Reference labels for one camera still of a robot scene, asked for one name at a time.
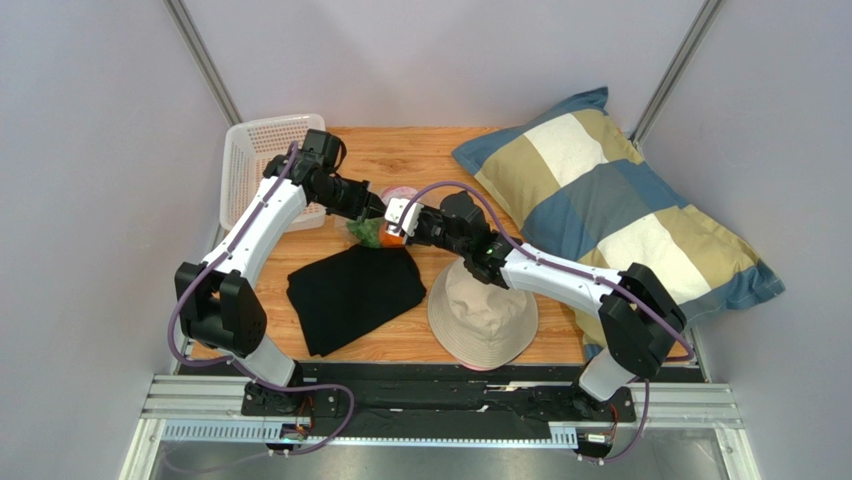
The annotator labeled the clear orange zip top bag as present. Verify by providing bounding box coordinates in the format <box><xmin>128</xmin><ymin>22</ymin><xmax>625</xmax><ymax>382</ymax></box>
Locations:
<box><xmin>334</xmin><ymin>185</ymin><xmax>418</xmax><ymax>249</ymax></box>

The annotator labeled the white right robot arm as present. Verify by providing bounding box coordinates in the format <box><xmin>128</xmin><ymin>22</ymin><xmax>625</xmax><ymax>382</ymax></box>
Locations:
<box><xmin>385</xmin><ymin>186</ymin><xmax>686</xmax><ymax>418</ymax></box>

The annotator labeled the fake green lettuce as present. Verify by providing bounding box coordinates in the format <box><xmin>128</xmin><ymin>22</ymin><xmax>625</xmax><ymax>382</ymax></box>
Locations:
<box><xmin>345</xmin><ymin>218</ymin><xmax>384</xmax><ymax>249</ymax></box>

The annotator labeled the fake orange fruit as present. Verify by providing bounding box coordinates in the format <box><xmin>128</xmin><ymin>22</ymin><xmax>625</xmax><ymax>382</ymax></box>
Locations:
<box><xmin>378</xmin><ymin>227</ymin><xmax>406</xmax><ymax>248</ymax></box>

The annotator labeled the fake red apple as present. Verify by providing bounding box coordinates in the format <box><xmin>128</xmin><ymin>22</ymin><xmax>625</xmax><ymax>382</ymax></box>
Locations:
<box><xmin>379</xmin><ymin>186</ymin><xmax>418</xmax><ymax>205</ymax></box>

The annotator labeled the beige bucket hat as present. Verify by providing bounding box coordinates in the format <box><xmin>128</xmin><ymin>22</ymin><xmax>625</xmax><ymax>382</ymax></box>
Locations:
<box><xmin>427</xmin><ymin>258</ymin><xmax>539</xmax><ymax>371</ymax></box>

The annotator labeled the black folded cloth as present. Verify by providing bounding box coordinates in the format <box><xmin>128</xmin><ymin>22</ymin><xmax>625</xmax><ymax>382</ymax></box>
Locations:
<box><xmin>287</xmin><ymin>245</ymin><xmax>427</xmax><ymax>357</ymax></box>

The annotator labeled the white plastic basket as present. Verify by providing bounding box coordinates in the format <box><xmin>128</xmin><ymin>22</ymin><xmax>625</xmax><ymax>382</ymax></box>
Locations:
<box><xmin>219</xmin><ymin>113</ymin><xmax>327</xmax><ymax>233</ymax></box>

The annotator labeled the blue beige checked pillow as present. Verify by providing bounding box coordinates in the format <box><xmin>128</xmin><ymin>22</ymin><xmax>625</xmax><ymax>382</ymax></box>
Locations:
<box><xmin>452</xmin><ymin>87</ymin><xmax>785</xmax><ymax>323</ymax></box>

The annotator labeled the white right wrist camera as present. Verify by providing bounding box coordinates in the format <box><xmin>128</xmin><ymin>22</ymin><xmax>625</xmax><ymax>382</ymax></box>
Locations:
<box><xmin>384</xmin><ymin>198</ymin><xmax>424</xmax><ymax>237</ymax></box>

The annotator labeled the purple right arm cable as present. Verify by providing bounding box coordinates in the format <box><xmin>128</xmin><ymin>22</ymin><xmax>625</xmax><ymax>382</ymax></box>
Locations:
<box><xmin>395</xmin><ymin>181</ymin><xmax>695</xmax><ymax>465</ymax></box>

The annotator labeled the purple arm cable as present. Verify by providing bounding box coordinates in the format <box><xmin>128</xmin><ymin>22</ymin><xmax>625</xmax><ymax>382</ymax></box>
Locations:
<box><xmin>395</xmin><ymin>181</ymin><xmax>695</xmax><ymax>465</ymax></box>
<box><xmin>166</xmin><ymin>140</ymin><xmax>357</xmax><ymax>457</ymax></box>

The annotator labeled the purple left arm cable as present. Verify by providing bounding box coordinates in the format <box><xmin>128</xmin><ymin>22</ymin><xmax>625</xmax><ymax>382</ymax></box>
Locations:
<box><xmin>166</xmin><ymin>140</ymin><xmax>357</xmax><ymax>457</ymax></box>

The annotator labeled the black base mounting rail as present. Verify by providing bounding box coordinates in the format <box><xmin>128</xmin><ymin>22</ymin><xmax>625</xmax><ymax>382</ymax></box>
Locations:
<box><xmin>139</xmin><ymin>359</ymin><xmax>743</xmax><ymax>451</ymax></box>

